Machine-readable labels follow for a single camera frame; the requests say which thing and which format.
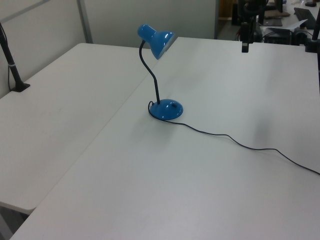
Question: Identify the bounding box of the black clamp stand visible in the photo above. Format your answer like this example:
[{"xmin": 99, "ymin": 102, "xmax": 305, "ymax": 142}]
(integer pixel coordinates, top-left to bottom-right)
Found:
[{"xmin": 304, "ymin": 13, "xmax": 320, "ymax": 53}]

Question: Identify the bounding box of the white paper sheet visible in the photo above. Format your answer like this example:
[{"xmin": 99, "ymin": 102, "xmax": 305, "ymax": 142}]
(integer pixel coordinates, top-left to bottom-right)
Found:
[{"xmin": 287, "ymin": 19, "xmax": 309, "ymax": 30}]

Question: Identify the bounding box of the black desk device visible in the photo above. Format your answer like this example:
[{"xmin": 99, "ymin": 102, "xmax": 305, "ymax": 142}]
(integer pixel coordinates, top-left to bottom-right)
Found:
[{"xmin": 262, "ymin": 26, "xmax": 294, "ymax": 45}]

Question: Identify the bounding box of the grey partition post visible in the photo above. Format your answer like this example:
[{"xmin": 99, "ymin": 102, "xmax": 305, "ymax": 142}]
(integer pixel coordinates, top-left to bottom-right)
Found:
[{"xmin": 76, "ymin": 0, "xmax": 94, "ymax": 45}]

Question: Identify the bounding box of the black box on desk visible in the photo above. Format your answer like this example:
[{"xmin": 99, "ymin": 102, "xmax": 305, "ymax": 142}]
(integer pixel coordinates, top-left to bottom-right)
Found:
[{"xmin": 230, "ymin": 2, "xmax": 242, "ymax": 26}]

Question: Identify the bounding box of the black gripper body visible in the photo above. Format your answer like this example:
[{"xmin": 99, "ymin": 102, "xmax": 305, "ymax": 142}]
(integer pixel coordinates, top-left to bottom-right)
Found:
[{"xmin": 240, "ymin": 9, "xmax": 258, "ymax": 44}]

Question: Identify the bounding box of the blue desk lamp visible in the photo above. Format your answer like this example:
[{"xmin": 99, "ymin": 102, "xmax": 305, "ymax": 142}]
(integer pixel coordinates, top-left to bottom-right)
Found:
[{"xmin": 136, "ymin": 23, "xmax": 184, "ymax": 120}]

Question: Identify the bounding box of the black lamp power cable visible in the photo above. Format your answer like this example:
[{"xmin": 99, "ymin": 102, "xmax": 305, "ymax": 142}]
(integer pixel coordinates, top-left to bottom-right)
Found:
[{"xmin": 147, "ymin": 100, "xmax": 320, "ymax": 175}]

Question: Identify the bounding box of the black camera stand with base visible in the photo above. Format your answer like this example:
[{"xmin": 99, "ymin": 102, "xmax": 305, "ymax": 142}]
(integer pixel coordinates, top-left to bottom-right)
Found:
[{"xmin": 0, "ymin": 21, "xmax": 31, "ymax": 94}]

